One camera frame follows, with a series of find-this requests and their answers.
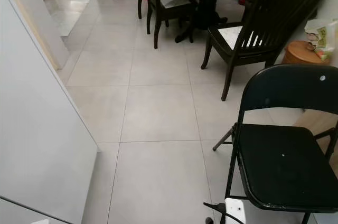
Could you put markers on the white printed plastic bag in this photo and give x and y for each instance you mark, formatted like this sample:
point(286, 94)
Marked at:
point(319, 36)

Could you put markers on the black folding chair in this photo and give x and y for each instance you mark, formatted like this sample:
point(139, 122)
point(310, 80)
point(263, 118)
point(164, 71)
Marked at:
point(280, 166)

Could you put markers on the large white cabinet panel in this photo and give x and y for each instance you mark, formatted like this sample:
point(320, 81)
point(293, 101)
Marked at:
point(37, 129)

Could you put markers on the round brown wooden stool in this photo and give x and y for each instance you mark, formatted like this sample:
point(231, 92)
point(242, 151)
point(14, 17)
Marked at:
point(301, 54)

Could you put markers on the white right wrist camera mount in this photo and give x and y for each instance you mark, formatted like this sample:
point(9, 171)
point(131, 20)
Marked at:
point(235, 212)

